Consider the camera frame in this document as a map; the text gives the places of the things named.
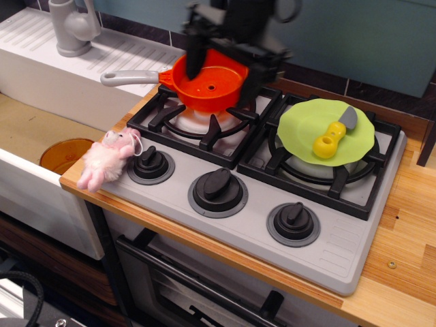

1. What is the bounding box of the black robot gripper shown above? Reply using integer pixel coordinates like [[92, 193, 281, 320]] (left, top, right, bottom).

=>
[[183, 1, 293, 108]]

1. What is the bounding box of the black left stove knob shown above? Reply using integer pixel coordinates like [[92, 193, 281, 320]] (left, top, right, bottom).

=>
[[127, 146, 175, 185]]

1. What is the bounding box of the yellow handled toy knife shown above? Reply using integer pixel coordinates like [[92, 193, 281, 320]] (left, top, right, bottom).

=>
[[312, 106, 358, 159]]

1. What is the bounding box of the black right stove knob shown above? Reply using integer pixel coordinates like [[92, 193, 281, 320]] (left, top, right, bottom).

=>
[[266, 202, 321, 248]]

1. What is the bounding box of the black right burner grate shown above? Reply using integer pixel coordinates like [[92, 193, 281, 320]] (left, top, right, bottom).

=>
[[238, 93, 407, 220]]

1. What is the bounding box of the toy oven door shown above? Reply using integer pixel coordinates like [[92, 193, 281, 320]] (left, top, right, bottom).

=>
[[115, 229, 289, 326]]

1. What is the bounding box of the white toy sink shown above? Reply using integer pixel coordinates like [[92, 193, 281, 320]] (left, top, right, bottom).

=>
[[1, 8, 183, 260]]

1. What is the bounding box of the grey toy faucet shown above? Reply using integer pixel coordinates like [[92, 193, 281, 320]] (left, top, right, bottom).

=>
[[48, 0, 102, 57]]

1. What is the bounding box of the black braided cable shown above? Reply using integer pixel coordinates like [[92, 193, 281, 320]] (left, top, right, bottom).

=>
[[0, 270, 45, 327]]

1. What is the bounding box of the black burner grate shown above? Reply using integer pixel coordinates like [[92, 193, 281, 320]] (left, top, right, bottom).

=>
[[127, 86, 283, 169], [238, 93, 407, 220]]

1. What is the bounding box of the black middle stove knob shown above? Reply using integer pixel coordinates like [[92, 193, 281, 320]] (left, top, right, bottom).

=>
[[187, 168, 249, 219]]

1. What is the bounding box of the black left burner grate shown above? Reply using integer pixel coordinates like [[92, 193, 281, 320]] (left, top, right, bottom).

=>
[[127, 86, 283, 169]]

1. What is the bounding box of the pink plush toy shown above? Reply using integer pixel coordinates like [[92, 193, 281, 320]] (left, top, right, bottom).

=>
[[76, 127, 143, 193]]

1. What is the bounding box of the grey toy stove top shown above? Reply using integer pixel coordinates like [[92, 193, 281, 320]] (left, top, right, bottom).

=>
[[100, 83, 408, 296]]

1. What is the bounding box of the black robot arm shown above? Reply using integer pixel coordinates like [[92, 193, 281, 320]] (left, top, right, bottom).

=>
[[183, 1, 302, 106]]

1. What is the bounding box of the orange translucent cup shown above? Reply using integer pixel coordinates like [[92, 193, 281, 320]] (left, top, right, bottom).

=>
[[40, 138, 93, 175]]

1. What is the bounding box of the orange pan grey handle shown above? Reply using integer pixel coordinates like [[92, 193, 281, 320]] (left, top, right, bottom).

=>
[[100, 49, 249, 113]]

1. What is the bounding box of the light green plate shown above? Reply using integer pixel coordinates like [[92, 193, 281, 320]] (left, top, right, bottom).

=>
[[277, 99, 375, 167]]

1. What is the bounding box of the black stove knob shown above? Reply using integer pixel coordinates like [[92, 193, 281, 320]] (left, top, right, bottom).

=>
[[187, 168, 249, 219], [266, 202, 321, 248], [127, 146, 175, 185]]

